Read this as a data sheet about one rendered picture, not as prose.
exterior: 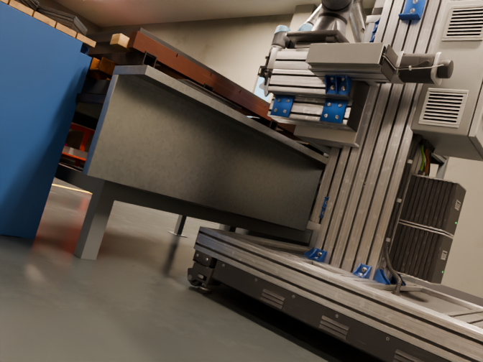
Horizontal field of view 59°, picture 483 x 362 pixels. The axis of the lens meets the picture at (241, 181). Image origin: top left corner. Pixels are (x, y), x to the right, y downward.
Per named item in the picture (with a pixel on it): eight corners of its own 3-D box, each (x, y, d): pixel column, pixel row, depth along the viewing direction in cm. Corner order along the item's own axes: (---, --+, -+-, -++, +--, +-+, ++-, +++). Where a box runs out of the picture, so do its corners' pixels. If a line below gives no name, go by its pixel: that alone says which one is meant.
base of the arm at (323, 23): (351, 52, 166) (358, 29, 167) (333, 34, 155) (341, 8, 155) (318, 52, 176) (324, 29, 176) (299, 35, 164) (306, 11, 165)
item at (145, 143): (81, 173, 142) (112, 74, 144) (298, 229, 236) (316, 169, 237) (87, 175, 140) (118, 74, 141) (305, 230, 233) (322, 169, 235)
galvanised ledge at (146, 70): (112, 74, 144) (115, 65, 144) (316, 169, 237) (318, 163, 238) (144, 74, 130) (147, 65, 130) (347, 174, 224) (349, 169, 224)
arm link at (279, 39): (293, 27, 212) (277, 22, 212) (287, 48, 212) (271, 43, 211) (291, 33, 220) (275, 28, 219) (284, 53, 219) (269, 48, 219)
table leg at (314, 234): (291, 277, 258) (321, 171, 261) (296, 278, 263) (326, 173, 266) (298, 281, 254) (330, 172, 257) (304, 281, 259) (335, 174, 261)
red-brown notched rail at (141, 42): (126, 47, 150) (131, 31, 150) (346, 164, 267) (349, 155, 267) (132, 47, 147) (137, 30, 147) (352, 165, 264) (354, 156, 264)
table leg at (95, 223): (73, 253, 157) (127, 80, 160) (88, 255, 162) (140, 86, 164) (80, 258, 153) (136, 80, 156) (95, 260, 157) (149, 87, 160)
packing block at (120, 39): (109, 44, 156) (112, 34, 156) (121, 50, 160) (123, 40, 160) (117, 43, 152) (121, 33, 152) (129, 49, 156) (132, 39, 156)
